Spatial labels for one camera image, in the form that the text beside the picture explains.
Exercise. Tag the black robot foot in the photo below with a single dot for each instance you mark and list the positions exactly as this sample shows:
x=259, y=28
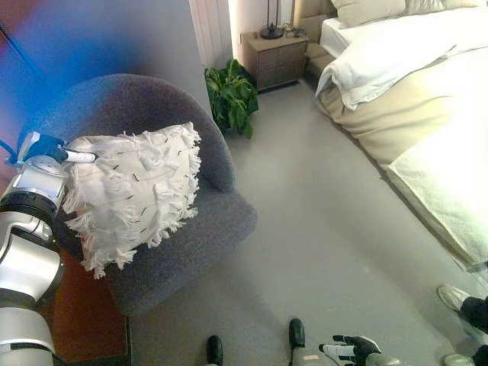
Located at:
x=214, y=350
x=296, y=332

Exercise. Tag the green leafy potted plant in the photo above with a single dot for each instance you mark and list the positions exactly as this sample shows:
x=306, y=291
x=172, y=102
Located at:
x=232, y=95

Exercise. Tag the silver right robot leg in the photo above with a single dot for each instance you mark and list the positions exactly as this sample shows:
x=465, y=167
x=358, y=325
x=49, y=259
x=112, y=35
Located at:
x=307, y=358

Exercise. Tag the black left robot foot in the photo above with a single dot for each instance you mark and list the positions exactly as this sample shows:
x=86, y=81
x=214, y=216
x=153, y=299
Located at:
x=214, y=350

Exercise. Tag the patterned gray white pillow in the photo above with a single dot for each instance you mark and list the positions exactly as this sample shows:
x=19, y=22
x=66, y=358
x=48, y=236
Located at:
x=423, y=5

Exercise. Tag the white duvet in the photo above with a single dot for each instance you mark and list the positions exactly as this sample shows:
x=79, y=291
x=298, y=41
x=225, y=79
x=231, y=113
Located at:
x=385, y=53

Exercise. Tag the large white bed pillow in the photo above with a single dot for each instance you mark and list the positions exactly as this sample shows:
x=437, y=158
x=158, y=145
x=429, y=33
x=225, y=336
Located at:
x=366, y=11

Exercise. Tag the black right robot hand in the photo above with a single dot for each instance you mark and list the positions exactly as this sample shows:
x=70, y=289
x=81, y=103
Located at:
x=358, y=346

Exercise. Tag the beige tufted headboard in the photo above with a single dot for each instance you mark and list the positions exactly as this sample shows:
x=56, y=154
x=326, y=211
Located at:
x=309, y=11

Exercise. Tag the black right robot foot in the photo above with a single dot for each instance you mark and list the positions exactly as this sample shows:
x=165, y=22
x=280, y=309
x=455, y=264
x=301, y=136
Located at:
x=296, y=332

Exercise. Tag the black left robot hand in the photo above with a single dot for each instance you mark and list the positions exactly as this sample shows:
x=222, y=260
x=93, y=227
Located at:
x=43, y=148

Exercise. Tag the wooden nightstand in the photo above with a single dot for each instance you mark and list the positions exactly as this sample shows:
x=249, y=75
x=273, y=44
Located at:
x=278, y=61

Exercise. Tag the gray fabric tub armchair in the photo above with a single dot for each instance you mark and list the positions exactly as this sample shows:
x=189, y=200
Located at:
x=171, y=103

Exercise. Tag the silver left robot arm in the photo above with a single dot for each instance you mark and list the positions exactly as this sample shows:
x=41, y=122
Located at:
x=26, y=263

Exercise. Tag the white person's shoe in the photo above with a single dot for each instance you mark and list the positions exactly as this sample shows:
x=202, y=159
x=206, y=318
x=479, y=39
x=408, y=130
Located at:
x=451, y=296
x=457, y=360

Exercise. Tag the black table lamp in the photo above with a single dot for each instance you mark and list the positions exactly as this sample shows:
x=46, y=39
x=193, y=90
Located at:
x=271, y=33

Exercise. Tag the white mattress sheet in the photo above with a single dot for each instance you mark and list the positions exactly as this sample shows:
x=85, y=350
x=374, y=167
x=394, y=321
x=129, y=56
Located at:
x=331, y=36

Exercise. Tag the white textured bed throw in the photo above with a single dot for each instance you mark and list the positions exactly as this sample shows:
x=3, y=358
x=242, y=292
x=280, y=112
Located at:
x=446, y=190

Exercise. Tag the bed with white bedding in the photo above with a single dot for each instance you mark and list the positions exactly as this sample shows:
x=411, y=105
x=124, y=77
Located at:
x=315, y=57

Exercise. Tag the white fringed throw pillow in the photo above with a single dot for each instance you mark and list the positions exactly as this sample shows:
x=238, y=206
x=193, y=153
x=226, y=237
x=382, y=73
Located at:
x=133, y=190

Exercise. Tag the beige bedspread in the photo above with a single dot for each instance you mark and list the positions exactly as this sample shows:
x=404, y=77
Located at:
x=404, y=114

